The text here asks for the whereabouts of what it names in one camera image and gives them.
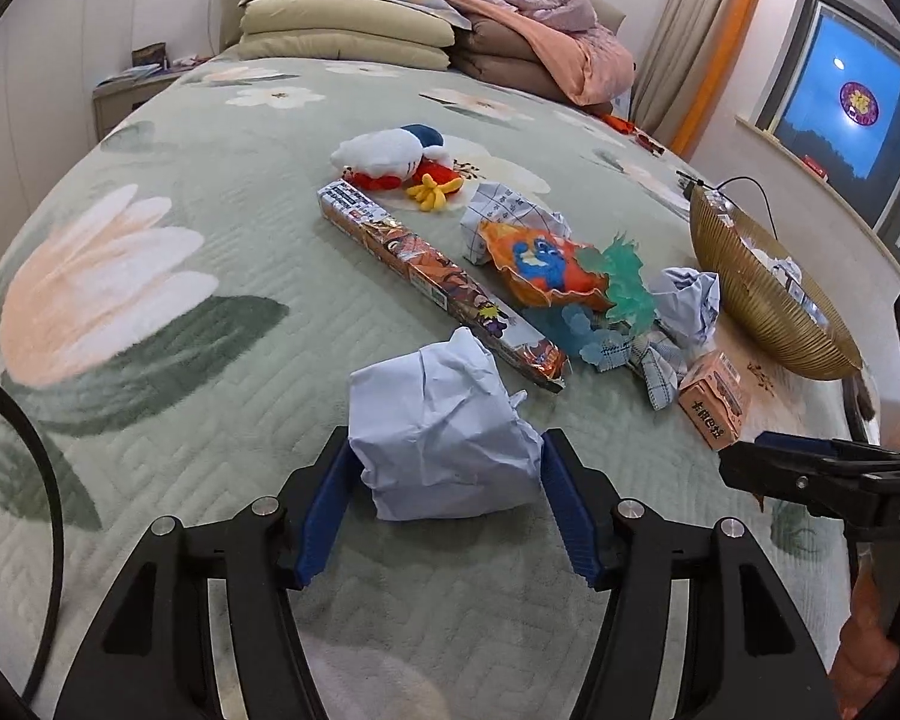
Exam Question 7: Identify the small orange carton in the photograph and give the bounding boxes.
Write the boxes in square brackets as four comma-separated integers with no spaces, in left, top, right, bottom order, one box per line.
[677,350,752,452]

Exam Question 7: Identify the thick black cable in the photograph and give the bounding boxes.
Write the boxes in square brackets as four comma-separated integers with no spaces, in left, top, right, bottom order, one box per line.
[0,366,65,702]

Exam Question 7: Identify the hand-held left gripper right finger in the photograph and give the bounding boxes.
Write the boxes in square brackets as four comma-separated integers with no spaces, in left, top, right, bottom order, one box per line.
[540,427,845,720]

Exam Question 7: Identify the dark framed window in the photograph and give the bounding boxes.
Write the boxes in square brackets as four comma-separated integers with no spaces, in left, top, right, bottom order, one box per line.
[754,0,900,275]

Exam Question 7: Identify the blue checked cloth bow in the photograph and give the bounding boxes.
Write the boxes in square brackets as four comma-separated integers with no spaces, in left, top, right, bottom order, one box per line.
[594,331,682,412]

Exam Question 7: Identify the pink quilt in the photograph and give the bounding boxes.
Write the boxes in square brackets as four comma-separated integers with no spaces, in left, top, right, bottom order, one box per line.
[386,0,637,107]

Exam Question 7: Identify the round red window decal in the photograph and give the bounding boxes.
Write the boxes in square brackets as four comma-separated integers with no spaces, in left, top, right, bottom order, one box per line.
[838,81,884,126]

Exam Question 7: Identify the long printed cardboard box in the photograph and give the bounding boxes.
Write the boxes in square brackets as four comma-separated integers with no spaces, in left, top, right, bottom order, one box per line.
[316,178,572,396]

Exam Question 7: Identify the pale blue paper ball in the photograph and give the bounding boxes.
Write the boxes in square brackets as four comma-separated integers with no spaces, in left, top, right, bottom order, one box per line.
[347,328,545,522]
[651,266,722,352]

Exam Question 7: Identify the beige orange curtain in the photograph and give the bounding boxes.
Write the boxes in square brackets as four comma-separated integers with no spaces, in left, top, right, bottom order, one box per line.
[634,0,773,162]

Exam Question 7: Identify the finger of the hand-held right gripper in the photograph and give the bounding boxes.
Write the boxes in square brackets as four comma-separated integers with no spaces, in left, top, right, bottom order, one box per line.
[718,444,886,520]
[754,431,900,466]

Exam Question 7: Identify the cream pillow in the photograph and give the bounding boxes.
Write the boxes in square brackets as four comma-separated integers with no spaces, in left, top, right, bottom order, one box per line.
[229,28,451,74]
[240,0,455,53]

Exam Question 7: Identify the light blue plastic figure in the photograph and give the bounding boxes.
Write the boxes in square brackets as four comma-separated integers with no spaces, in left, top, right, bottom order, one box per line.
[529,304,616,367]

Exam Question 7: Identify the person's right hand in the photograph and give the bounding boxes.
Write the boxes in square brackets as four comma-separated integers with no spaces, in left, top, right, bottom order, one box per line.
[829,559,900,720]

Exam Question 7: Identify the teal plastic figure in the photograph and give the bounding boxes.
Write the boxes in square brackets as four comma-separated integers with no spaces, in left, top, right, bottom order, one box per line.
[570,231,659,335]

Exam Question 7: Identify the books on nightstand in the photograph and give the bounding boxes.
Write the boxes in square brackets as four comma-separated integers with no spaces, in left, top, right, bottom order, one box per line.
[96,64,162,87]

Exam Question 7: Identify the white plush duck toy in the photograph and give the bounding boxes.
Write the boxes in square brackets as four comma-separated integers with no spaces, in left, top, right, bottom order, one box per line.
[330,124,467,212]

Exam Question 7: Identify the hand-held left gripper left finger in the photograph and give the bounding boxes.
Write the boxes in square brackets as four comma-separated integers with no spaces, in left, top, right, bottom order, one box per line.
[52,426,357,720]

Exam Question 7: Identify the grid print paper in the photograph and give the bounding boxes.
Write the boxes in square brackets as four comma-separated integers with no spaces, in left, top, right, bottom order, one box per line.
[460,181,575,269]

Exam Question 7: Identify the beige nightstand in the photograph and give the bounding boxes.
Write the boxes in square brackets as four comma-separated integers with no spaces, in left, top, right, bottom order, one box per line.
[92,64,196,143]

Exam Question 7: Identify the orange red small toy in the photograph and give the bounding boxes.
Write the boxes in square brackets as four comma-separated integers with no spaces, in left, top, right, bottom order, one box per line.
[604,114,665,157]

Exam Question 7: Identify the white wardrobe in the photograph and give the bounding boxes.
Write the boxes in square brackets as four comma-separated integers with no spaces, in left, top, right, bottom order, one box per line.
[0,0,140,188]

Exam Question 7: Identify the gold ribbed bowl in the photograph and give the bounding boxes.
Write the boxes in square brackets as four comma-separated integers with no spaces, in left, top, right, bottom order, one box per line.
[688,184,865,381]

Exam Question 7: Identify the brown folded quilt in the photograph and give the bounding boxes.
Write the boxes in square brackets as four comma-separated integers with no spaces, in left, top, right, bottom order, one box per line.
[450,11,616,117]

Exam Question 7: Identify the thin black cable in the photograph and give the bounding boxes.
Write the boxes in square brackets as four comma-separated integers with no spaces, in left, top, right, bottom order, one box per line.
[677,174,779,241]

